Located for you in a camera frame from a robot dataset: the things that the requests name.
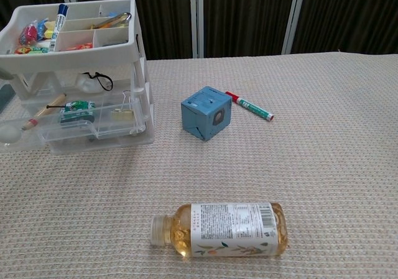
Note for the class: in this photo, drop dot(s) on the clear plastic box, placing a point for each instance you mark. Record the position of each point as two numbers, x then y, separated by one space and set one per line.
102 130

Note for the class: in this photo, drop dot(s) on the green tape dispenser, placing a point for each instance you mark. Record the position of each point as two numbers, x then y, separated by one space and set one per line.
76 108

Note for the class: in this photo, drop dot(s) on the clear drawer with yellow contents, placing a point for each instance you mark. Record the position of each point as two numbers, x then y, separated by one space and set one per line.
124 143

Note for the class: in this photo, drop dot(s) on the white plastic drawer organizer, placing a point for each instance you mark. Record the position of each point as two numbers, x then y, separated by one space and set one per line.
77 56

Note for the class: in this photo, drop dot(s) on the blue cube box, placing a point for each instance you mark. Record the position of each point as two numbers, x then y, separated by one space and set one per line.
199 114

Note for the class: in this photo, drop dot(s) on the green marker with red cap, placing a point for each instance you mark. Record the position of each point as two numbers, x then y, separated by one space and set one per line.
252 106

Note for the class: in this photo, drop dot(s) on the gold binder clip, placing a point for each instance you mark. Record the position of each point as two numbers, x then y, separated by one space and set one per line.
122 114

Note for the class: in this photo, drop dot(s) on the beige woven tablecloth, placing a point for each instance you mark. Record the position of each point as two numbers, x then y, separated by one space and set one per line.
280 173

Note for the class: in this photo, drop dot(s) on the tea bottle with white label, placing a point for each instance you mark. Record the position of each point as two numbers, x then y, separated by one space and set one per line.
233 229

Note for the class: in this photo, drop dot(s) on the black folding partition screen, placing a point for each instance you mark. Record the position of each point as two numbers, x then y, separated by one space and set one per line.
248 15

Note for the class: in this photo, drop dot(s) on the red snack pack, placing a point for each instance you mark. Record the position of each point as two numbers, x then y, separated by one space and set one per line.
80 46

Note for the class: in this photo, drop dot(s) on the wooden stick with red tip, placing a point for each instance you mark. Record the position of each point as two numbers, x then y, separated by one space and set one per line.
46 109

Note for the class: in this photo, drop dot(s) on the white marker with blue cap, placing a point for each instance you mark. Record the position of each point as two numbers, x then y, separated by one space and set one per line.
59 24

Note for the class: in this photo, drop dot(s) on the yellow blue wrapped candy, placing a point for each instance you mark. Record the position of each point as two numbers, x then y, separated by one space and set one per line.
46 29

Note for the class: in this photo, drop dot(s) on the green candy pack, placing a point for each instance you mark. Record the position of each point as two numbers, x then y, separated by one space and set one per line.
32 49

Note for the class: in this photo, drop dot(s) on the red wrapped candy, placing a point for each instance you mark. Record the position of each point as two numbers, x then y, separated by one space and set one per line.
28 34

